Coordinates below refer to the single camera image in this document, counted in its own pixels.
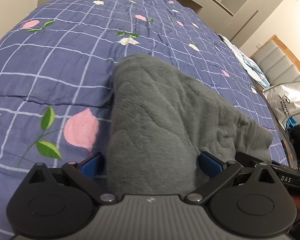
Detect grey fleece pants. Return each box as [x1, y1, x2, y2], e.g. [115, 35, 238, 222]
[107, 54, 273, 196]

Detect white printed plastic bag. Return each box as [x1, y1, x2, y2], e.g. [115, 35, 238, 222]
[262, 81, 300, 129]

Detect white blue patterned pillow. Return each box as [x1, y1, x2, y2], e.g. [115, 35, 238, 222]
[219, 34, 270, 89]

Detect blue checked floral quilt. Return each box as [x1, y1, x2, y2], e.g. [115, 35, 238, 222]
[0, 0, 288, 239]

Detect grey padded wooden headboard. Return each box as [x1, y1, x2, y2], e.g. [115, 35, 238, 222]
[250, 35, 300, 86]

